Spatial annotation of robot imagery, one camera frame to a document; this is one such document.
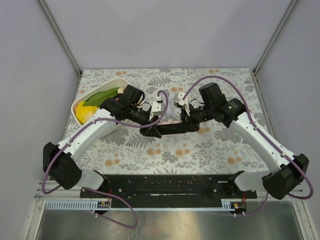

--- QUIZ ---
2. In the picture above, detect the phone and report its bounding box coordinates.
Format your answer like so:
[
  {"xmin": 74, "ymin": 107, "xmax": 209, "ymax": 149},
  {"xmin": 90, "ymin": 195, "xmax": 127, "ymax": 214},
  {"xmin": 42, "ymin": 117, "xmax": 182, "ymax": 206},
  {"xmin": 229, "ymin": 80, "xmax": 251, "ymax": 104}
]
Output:
[{"xmin": 157, "ymin": 120, "xmax": 182, "ymax": 126}]

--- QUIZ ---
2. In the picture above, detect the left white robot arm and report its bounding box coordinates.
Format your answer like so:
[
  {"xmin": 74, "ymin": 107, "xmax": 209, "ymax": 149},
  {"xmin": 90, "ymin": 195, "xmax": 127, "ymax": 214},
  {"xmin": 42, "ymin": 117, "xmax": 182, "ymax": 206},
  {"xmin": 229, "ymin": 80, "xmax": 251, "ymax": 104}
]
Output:
[{"xmin": 42, "ymin": 85, "xmax": 169, "ymax": 190}]

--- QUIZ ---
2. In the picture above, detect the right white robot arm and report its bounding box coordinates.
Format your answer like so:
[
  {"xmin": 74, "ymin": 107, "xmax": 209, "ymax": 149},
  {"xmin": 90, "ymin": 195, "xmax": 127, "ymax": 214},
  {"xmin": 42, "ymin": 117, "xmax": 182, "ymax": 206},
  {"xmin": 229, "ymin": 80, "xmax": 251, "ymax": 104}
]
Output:
[{"xmin": 170, "ymin": 82, "xmax": 314, "ymax": 200}]

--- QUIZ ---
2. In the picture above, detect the beige mushroom toy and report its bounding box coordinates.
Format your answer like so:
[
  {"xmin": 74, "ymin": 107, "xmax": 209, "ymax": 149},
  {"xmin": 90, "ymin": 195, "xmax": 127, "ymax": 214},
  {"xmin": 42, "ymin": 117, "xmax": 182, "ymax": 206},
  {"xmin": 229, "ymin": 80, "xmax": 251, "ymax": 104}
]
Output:
[{"xmin": 117, "ymin": 87, "xmax": 125, "ymax": 94}]

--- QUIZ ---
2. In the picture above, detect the cream oval plastic tray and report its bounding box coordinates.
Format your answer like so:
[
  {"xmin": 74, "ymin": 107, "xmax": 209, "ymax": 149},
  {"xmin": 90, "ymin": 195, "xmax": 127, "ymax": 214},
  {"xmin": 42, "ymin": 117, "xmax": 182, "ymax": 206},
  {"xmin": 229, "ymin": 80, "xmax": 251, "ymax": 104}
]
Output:
[{"xmin": 66, "ymin": 78, "xmax": 130, "ymax": 137}]

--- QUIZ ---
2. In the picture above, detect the green leaf toy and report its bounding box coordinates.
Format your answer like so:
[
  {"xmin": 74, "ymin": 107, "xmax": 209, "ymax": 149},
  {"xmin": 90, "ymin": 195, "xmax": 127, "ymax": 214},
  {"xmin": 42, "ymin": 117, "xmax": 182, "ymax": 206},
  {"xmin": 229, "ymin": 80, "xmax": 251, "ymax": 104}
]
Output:
[{"xmin": 83, "ymin": 87, "xmax": 119, "ymax": 107}]

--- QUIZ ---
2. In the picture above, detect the floral patterned table mat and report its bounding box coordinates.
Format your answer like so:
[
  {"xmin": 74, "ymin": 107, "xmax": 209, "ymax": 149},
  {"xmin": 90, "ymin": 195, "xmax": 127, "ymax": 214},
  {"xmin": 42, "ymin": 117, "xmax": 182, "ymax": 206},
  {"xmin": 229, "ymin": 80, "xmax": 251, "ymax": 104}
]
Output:
[{"xmin": 76, "ymin": 68, "xmax": 267, "ymax": 174}]

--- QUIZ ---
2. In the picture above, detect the yellow cabbage toy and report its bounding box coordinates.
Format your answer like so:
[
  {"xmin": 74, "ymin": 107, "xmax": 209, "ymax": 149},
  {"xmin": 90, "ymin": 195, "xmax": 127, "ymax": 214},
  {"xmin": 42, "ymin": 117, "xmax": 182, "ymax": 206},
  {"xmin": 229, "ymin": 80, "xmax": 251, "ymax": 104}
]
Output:
[{"xmin": 75, "ymin": 101, "xmax": 98, "ymax": 125}]

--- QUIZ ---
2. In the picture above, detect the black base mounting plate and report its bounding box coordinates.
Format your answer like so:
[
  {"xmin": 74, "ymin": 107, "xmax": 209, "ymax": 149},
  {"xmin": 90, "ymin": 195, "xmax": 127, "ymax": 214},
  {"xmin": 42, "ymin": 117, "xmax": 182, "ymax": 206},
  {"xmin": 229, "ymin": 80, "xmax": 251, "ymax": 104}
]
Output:
[{"xmin": 80, "ymin": 173, "xmax": 257, "ymax": 210}]

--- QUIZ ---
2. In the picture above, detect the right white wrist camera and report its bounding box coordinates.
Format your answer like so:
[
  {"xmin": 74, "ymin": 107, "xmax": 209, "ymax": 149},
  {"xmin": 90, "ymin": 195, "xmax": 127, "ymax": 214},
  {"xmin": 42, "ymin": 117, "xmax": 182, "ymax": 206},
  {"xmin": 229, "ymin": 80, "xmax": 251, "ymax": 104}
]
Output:
[{"xmin": 173, "ymin": 92, "xmax": 190, "ymax": 112}]

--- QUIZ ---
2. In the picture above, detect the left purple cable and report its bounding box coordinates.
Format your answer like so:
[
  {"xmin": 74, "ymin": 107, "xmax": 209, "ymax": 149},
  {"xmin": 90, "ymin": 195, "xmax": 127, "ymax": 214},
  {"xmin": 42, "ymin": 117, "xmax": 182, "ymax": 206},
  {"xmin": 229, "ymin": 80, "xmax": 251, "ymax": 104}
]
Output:
[{"xmin": 41, "ymin": 89, "xmax": 169, "ymax": 229}]

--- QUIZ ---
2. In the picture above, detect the purple cable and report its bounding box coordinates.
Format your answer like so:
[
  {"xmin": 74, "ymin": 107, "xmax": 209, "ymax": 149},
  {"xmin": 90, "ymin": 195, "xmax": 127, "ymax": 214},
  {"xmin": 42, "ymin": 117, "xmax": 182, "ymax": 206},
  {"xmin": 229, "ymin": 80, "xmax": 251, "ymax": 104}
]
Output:
[
  {"xmin": 181, "ymin": 75, "xmax": 315, "ymax": 218},
  {"xmin": 41, "ymin": 89, "xmax": 169, "ymax": 229}
]

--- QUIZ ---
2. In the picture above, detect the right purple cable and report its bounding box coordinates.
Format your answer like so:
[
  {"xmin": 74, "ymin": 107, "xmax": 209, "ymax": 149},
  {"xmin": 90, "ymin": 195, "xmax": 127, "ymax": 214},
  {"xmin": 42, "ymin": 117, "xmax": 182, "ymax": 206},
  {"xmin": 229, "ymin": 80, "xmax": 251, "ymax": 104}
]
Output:
[{"xmin": 181, "ymin": 75, "xmax": 315, "ymax": 218}]

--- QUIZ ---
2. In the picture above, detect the white slotted cable duct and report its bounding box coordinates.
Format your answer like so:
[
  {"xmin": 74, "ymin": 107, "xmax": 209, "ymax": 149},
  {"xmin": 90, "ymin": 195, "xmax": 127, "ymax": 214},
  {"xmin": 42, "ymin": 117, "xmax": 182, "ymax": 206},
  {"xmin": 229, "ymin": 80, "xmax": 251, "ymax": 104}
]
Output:
[{"xmin": 45, "ymin": 200, "xmax": 111, "ymax": 211}]

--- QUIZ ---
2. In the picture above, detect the aluminium frame rail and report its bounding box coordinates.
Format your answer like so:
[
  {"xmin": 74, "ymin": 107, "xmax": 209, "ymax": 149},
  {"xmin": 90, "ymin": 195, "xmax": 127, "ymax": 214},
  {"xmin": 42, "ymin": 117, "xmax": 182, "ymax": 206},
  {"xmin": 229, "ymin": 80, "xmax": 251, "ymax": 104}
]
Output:
[{"xmin": 37, "ymin": 0, "xmax": 83, "ymax": 76}]

